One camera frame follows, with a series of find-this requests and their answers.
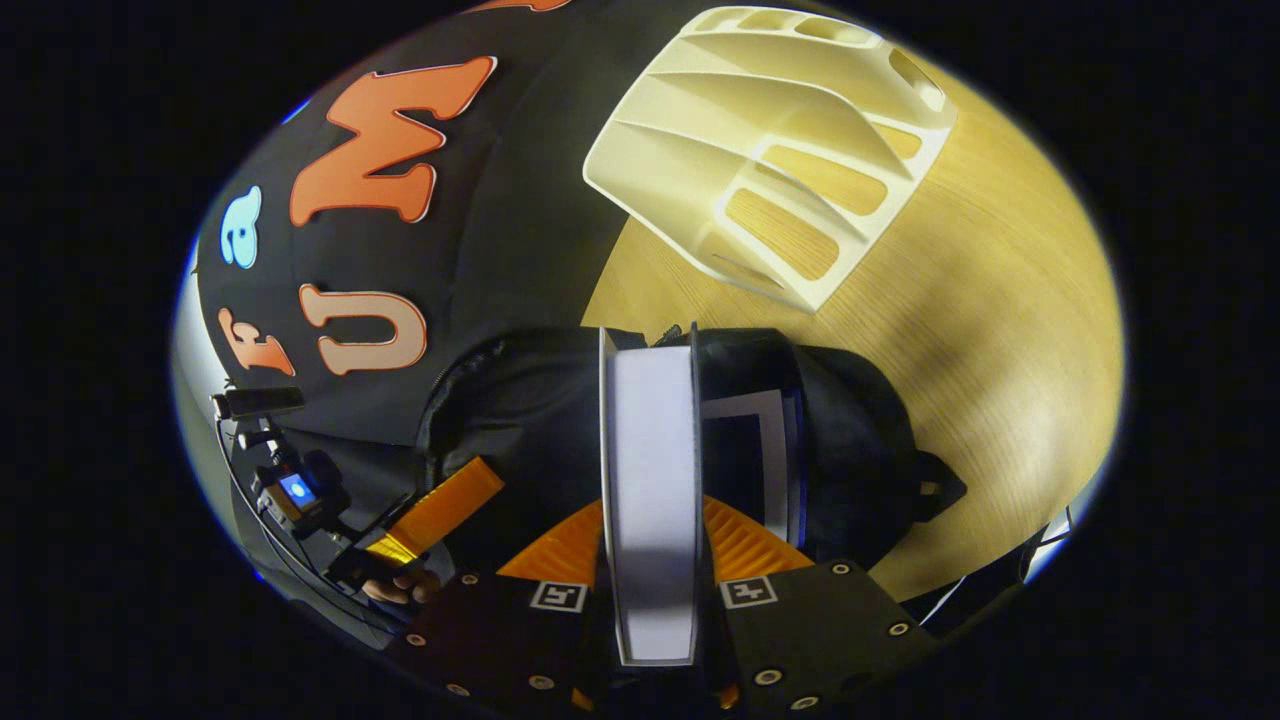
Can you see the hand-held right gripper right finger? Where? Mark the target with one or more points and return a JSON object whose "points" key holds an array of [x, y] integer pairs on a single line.
{"points": [[820, 635]]}

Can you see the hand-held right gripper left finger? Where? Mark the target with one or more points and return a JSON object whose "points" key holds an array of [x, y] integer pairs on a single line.
{"points": [[490, 635]]}

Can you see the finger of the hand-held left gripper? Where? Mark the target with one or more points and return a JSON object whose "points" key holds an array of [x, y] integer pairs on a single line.
{"points": [[440, 510]]}

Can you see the blue cover book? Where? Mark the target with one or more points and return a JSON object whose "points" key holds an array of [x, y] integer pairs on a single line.
{"points": [[745, 470]]}

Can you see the black schoolbag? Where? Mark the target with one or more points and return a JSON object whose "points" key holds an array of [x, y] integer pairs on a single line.
{"points": [[850, 430]]}

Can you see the white grey book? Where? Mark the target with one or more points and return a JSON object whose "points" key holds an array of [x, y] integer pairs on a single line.
{"points": [[650, 480]]}

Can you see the white plastic bookshelf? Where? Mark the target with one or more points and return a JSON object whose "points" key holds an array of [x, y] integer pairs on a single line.
{"points": [[700, 150]]}

